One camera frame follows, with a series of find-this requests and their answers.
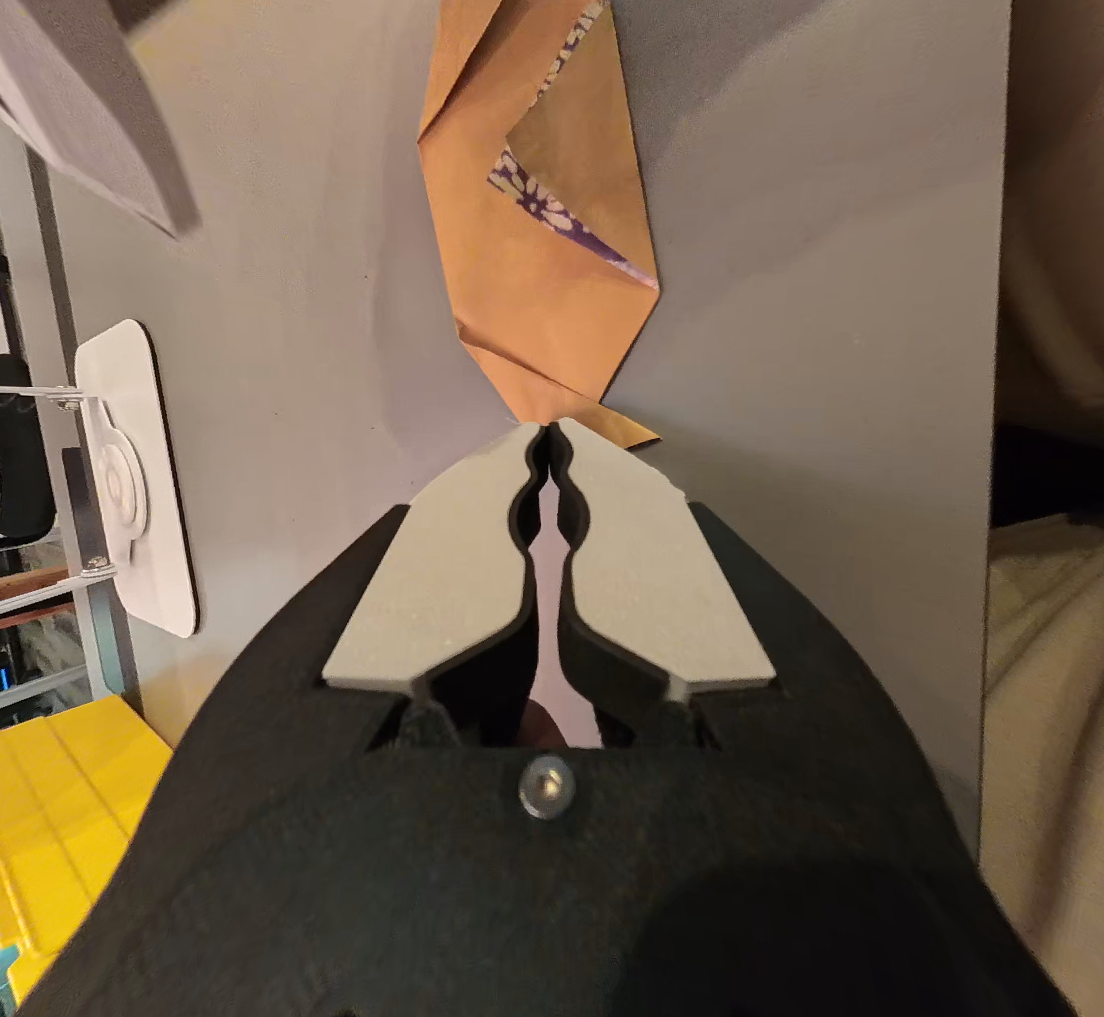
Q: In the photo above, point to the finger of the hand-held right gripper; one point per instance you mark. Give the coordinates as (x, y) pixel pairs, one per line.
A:
(78, 94)

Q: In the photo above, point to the black rounded object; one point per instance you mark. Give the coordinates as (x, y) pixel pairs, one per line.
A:
(22, 456)

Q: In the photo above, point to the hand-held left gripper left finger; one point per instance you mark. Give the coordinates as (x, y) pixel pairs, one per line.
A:
(448, 568)

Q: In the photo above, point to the metal shelf frame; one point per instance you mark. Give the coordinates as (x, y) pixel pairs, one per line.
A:
(60, 258)

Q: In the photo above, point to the yellow plastic bin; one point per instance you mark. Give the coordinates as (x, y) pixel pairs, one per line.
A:
(60, 810)

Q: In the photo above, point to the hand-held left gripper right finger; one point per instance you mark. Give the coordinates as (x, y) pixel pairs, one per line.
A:
(664, 586)

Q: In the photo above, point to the white rounded board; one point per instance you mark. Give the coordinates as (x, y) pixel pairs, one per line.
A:
(147, 465)

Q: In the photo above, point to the brown origami paper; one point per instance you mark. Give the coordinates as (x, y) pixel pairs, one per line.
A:
(535, 284)

